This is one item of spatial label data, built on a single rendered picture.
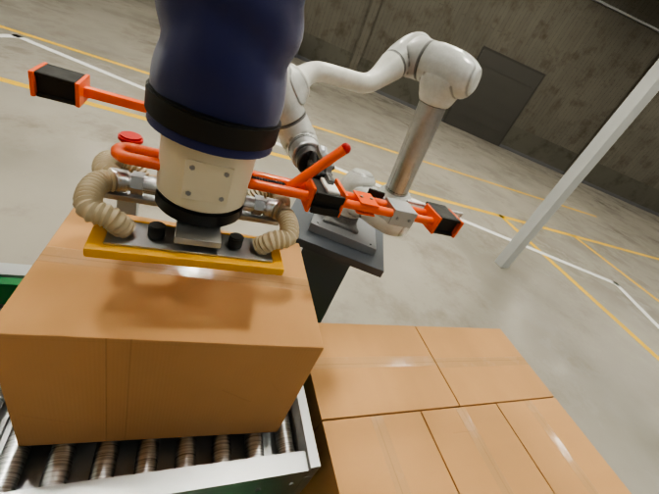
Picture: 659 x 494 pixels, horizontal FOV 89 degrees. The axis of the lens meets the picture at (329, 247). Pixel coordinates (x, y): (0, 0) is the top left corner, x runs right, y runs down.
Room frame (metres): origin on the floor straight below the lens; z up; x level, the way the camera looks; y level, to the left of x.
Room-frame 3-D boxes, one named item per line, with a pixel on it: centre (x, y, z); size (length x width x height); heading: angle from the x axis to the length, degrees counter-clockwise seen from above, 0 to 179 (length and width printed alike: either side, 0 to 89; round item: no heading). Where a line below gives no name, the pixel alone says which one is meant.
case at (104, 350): (0.58, 0.27, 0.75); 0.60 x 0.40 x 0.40; 117
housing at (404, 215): (0.81, -0.12, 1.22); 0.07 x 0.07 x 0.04; 29
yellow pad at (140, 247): (0.49, 0.24, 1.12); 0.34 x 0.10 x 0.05; 119
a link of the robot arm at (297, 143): (0.91, 0.17, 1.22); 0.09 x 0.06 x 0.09; 119
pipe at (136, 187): (0.58, 0.28, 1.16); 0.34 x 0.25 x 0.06; 119
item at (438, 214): (0.87, -0.24, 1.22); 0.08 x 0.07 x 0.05; 119
